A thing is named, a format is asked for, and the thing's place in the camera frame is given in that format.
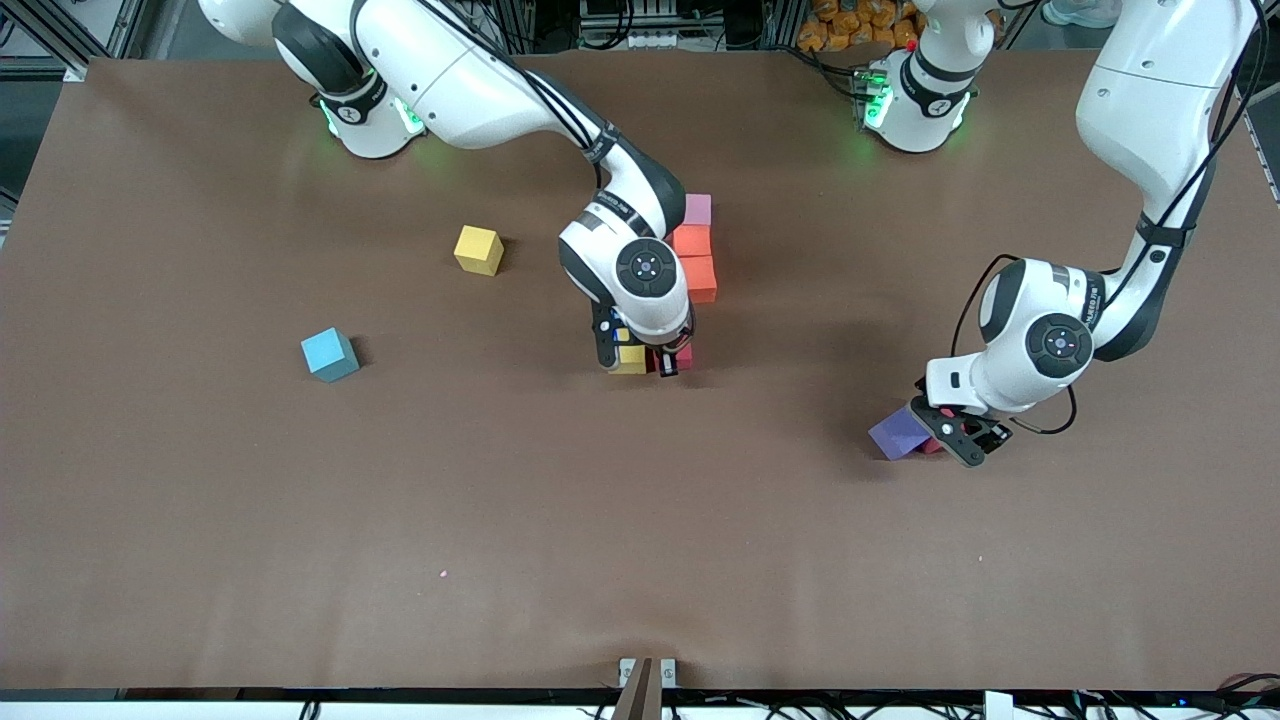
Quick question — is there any purple foam cube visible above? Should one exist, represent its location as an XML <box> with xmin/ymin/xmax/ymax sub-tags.
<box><xmin>867</xmin><ymin>405</ymin><xmax>931</xmax><ymax>461</ymax></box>

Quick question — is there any white electronics box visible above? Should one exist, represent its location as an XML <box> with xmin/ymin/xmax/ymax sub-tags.
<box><xmin>578</xmin><ymin>0</ymin><xmax>683</xmax><ymax>51</ymax></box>

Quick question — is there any cyan foam cube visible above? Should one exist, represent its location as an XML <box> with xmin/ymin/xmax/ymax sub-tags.
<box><xmin>300</xmin><ymin>327</ymin><xmax>361</xmax><ymax>384</ymax></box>

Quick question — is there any pile of orange objects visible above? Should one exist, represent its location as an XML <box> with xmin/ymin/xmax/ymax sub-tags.
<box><xmin>797</xmin><ymin>0</ymin><xmax>921</xmax><ymax>53</ymax></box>

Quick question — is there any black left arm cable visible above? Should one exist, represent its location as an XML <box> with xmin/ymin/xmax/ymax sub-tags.
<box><xmin>950</xmin><ymin>0</ymin><xmax>1271</xmax><ymax>436</ymax></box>

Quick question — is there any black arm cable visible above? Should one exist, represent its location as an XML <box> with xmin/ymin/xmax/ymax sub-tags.
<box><xmin>950</xmin><ymin>0</ymin><xmax>1271</xmax><ymax>436</ymax></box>
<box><xmin>415</xmin><ymin>0</ymin><xmax>621</xmax><ymax>191</ymax></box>

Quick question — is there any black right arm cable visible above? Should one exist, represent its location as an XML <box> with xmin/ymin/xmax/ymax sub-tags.
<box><xmin>415</xmin><ymin>0</ymin><xmax>621</xmax><ymax>191</ymax></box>

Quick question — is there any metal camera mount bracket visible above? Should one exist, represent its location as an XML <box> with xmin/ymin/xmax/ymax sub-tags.
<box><xmin>612</xmin><ymin>656</ymin><xmax>679</xmax><ymax>720</ymax></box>

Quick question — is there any aluminium profile post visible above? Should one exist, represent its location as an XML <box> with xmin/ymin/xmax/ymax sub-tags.
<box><xmin>765</xmin><ymin>0</ymin><xmax>806</xmax><ymax>49</ymax></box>

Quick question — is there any aluminium frame profile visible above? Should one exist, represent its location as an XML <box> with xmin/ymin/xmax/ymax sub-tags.
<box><xmin>0</xmin><ymin>0</ymin><xmax>151</xmax><ymax>83</ymax></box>
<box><xmin>1235</xmin><ymin>0</ymin><xmax>1280</xmax><ymax>206</ymax></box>

